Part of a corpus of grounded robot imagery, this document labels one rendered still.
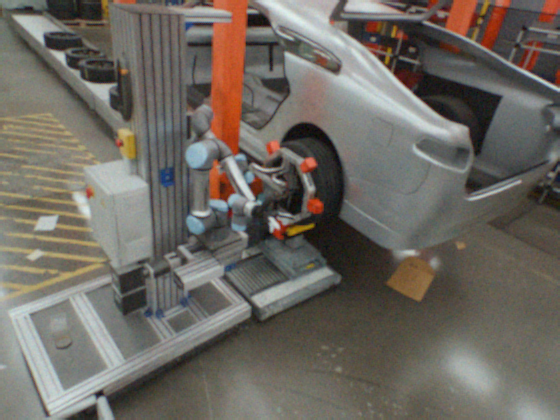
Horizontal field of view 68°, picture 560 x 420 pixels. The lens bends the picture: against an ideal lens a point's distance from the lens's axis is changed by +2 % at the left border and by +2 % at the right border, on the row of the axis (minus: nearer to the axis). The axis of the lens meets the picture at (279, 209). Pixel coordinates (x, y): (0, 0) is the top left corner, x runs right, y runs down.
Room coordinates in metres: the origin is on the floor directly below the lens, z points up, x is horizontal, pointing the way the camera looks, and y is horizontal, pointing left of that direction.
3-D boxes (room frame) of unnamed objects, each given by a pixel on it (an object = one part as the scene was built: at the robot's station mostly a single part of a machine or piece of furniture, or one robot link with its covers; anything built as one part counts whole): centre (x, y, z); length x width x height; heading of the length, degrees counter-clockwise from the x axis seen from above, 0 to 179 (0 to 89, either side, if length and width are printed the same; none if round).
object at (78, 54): (7.17, 3.65, 0.39); 0.66 x 0.66 x 0.24
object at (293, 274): (2.81, -0.16, 0.13); 0.50 x 0.36 x 0.10; 41
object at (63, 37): (8.22, 4.59, 0.39); 0.66 x 0.66 x 0.24
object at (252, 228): (2.95, 0.15, 0.26); 0.42 x 0.18 x 0.35; 131
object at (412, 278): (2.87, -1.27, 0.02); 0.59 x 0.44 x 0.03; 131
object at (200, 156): (1.90, 0.43, 1.19); 0.15 x 0.12 x 0.55; 149
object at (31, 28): (8.40, 4.75, 0.19); 6.82 x 0.86 x 0.39; 41
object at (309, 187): (2.70, -0.03, 0.85); 0.54 x 0.07 x 0.54; 41
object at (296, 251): (2.81, -0.16, 0.32); 0.40 x 0.30 x 0.28; 41
